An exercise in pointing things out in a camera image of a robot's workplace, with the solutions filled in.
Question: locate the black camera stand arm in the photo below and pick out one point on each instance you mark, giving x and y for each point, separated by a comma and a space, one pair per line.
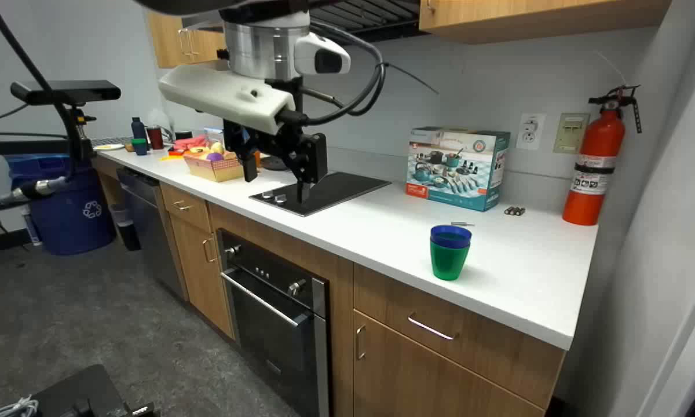
23, 147

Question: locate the teal toy cookware box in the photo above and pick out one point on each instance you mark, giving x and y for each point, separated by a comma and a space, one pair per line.
456, 170

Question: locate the small black floor bin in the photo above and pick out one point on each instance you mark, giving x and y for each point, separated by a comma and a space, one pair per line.
128, 228

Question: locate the small wooden upper cabinet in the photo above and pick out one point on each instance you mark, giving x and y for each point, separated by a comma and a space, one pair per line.
181, 41

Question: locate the blue recycling bin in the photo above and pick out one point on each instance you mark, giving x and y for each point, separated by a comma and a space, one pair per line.
73, 220

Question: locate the blue bottle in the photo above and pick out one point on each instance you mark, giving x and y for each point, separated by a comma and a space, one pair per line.
137, 128

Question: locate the blue plastic cup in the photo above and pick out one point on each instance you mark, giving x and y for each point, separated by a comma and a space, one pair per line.
451, 234

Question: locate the red and yellow toys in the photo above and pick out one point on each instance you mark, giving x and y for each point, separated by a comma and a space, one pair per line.
187, 147

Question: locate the narrow wooden cabinet door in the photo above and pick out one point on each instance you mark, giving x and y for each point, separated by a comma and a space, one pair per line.
200, 286

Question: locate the small black countertop item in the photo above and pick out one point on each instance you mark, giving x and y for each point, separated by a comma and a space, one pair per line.
515, 209

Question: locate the beige wall switch plate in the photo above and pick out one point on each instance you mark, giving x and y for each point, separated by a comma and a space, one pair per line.
570, 132

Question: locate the small wooden drawer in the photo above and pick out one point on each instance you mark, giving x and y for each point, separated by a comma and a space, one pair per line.
187, 207

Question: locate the black glass cooktop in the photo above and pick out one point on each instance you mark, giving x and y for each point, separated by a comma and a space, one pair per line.
332, 187

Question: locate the large red fire extinguisher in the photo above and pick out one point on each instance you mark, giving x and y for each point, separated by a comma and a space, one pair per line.
595, 170

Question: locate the black robot cart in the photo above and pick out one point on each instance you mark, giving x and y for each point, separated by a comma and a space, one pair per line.
84, 395

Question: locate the wide wooden cabinet door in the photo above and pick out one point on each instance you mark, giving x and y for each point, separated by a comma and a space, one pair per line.
424, 385

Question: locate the green plastic cup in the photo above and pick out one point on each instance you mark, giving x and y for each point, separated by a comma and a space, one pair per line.
449, 264

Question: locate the small green cup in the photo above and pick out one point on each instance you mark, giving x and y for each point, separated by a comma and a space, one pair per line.
140, 147

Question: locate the dark red cup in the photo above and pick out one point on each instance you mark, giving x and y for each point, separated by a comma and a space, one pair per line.
157, 137

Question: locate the black stereo camera bar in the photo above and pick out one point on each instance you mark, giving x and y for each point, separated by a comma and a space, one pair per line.
62, 90

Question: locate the white wall outlet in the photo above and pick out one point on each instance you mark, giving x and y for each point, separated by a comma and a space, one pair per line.
531, 129

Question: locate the stainless steel dishwasher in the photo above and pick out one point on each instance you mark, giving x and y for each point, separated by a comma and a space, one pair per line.
151, 239

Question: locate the black built-in oven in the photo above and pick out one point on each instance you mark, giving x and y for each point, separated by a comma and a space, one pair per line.
274, 332

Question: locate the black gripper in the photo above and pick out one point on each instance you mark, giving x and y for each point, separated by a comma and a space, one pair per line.
283, 139

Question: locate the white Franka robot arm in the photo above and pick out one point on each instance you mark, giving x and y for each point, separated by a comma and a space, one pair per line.
267, 46

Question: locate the basket of toy food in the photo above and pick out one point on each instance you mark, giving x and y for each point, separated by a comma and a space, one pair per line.
212, 165

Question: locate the wide wooden drawer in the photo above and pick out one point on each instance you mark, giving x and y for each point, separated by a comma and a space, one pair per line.
479, 338

